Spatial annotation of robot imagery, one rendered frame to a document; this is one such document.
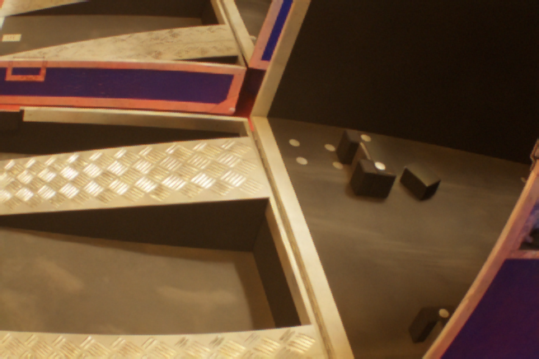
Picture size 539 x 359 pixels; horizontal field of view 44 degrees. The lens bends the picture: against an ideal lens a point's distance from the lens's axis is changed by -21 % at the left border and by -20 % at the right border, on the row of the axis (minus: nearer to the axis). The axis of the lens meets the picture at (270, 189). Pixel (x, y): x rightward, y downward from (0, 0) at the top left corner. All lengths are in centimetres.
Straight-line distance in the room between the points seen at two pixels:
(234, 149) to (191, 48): 46
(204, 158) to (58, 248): 38
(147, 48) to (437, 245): 91
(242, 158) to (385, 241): 32
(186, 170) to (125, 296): 30
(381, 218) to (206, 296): 37
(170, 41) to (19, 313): 99
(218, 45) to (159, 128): 39
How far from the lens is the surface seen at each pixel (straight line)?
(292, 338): 126
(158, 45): 201
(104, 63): 187
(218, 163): 158
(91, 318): 137
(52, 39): 224
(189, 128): 171
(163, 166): 156
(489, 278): 91
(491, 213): 180
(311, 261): 140
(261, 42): 191
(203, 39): 204
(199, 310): 144
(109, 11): 241
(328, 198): 156
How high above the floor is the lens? 105
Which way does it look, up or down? 35 degrees down
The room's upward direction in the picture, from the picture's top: 21 degrees clockwise
